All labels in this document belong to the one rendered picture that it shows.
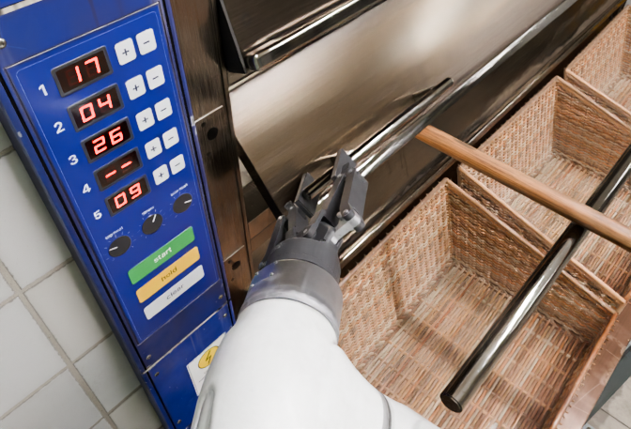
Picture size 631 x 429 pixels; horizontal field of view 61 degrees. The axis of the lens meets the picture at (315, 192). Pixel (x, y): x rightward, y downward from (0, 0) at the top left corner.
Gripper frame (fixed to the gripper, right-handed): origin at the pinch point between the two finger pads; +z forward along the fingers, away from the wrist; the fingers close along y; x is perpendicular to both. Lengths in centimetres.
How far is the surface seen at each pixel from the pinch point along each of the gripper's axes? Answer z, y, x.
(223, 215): -0.6, 14.8, -4.4
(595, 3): 123, -47, 47
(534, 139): 96, -13, 62
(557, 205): 11.6, -19.1, 27.4
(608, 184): 20.2, -25.9, 34.4
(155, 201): -13.7, 9.5, -14.0
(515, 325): -6.6, -9.0, 27.7
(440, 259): 56, 19, 57
